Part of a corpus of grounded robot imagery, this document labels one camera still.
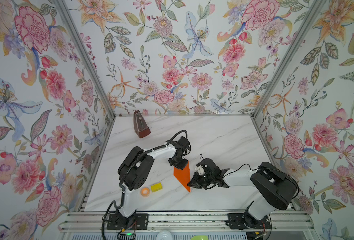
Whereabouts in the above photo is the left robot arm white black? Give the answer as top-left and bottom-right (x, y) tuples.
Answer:
(115, 136), (191, 218)

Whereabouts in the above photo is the white round object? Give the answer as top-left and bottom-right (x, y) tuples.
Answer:
(156, 230), (173, 240)

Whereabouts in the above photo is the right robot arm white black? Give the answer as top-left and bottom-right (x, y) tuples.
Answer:
(187, 158), (299, 221)

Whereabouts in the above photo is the orange square paper sheet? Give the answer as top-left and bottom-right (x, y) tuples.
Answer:
(174, 162), (191, 193)

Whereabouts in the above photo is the aluminium front rail frame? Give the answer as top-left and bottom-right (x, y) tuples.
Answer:
(58, 211), (315, 233)

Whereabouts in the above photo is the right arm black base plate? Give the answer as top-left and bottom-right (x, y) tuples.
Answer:
(225, 213), (272, 230)

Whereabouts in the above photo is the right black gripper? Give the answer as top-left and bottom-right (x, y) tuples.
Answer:
(186, 172), (214, 190)

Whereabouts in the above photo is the orange tape roll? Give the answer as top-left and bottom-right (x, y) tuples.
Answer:
(141, 187), (151, 198)

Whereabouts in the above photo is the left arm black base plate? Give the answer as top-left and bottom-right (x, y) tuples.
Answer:
(106, 213), (149, 231)

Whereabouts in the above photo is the brown wooden metronome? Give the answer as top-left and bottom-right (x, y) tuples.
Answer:
(134, 111), (151, 139)

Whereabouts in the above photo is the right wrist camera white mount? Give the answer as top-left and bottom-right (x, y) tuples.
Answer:
(196, 166), (206, 176)

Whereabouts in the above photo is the green object at edge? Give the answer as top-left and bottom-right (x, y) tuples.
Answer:
(190, 235), (209, 240)

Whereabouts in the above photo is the yellow rectangular block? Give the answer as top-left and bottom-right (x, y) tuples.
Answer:
(151, 183), (163, 193)

